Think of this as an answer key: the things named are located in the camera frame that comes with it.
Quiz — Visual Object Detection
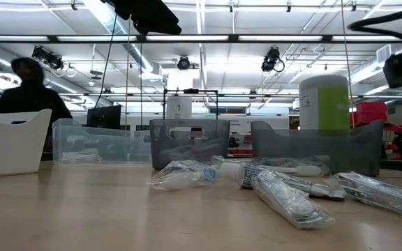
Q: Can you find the white plastic bin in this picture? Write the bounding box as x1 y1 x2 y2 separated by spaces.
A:
0 108 53 178

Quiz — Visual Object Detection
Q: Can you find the teal and white toothbrush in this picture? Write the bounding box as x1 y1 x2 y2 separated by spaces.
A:
211 155 331 178

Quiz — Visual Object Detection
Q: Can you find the black computer monitor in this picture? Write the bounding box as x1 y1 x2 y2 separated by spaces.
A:
86 105 122 130

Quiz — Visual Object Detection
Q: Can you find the white and green wipes canister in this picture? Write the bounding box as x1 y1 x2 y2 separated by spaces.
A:
298 74 351 132

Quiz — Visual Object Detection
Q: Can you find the wide grey translucent bin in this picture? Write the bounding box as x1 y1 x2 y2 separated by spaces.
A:
250 120 385 178

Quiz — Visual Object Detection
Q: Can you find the plastic-wrapped small toothpaste tube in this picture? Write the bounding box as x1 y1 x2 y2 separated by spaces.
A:
328 171 402 222
251 169 336 230

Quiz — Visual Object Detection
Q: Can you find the grey bin with handle slot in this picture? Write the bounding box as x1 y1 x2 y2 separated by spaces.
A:
149 118 231 171

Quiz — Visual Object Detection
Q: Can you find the clear plastic bin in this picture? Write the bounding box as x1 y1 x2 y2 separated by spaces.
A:
52 118 152 166

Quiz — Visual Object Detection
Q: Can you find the black ceiling camera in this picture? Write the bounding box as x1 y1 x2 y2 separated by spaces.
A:
177 55 191 70
31 45 65 70
260 47 285 73

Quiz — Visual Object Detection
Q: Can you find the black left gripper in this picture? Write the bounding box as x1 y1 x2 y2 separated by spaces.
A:
105 0 183 36

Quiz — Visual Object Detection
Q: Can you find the thin hanging cord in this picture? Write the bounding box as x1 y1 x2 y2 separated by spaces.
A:
340 0 356 126

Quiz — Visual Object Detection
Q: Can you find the blue and white toothbrush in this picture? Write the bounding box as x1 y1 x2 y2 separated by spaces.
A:
60 149 103 165
147 160 219 191

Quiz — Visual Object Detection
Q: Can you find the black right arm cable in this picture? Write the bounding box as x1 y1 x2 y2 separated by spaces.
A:
347 5 402 48

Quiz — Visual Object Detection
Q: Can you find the black hanging cable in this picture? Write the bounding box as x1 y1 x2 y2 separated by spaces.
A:
92 13 118 111

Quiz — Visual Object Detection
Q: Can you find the person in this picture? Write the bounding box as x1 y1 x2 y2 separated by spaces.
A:
0 57 73 147

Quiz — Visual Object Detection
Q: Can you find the red storage crate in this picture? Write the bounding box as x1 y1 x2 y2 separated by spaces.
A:
350 100 389 126

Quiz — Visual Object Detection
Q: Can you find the white and blue toothpaste tube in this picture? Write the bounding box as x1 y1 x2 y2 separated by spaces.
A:
218 162 347 201

